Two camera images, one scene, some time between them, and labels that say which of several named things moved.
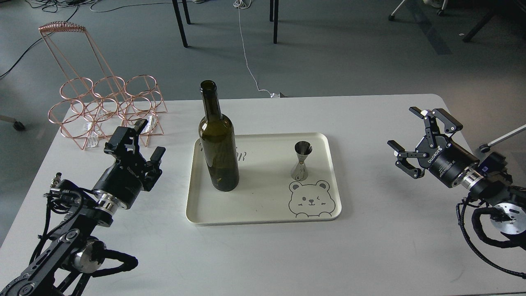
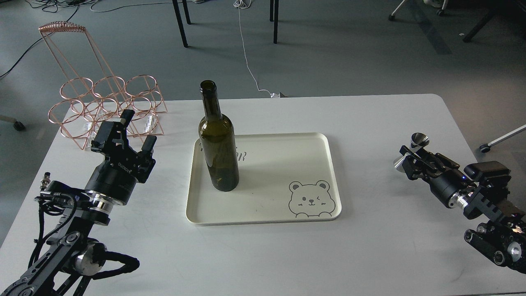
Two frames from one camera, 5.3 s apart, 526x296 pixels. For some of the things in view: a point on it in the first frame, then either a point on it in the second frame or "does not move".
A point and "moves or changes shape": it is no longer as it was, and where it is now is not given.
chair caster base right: x=486 y=147 does not move
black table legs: x=273 y=6 does not move
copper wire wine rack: x=93 y=104 does not move
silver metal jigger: x=303 y=148 moves or changes shape
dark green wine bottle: x=218 y=137 does not move
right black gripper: x=446 y=162 -> x=444 y=184
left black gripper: x=122 y=182 -> x=116 y=179
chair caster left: x=17 y=125 does not move
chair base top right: x=439 y=3 does not move
